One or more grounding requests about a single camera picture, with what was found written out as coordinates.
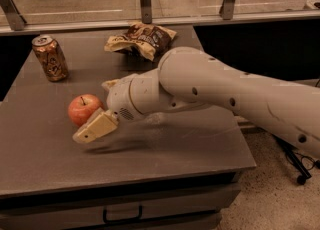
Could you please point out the grey cabinet drawer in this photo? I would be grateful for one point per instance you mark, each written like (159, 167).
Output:
(197, 208)

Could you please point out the black drawer handle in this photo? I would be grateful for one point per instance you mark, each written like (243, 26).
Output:
(121, 215)

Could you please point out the middle metal glass bracket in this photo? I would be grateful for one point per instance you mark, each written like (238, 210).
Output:
(146, 11)

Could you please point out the red apple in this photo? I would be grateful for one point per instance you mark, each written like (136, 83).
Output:
(82, 107)

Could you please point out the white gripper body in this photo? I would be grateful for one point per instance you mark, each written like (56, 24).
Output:
(118, 98)

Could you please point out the left metal glass bracket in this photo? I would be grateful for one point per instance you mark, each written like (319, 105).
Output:
(15, 20)

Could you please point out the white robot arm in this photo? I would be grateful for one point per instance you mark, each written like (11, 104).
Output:
(187, 79)

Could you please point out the brown chip bag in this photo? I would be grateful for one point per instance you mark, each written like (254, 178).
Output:
(146, 40)

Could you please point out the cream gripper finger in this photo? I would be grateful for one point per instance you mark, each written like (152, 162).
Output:
(100, 123)
(107, 85)

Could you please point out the black stand base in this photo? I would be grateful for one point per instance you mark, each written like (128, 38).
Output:
(303, 163)

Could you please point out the orange soda can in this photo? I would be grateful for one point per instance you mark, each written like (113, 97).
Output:
(51, 57)

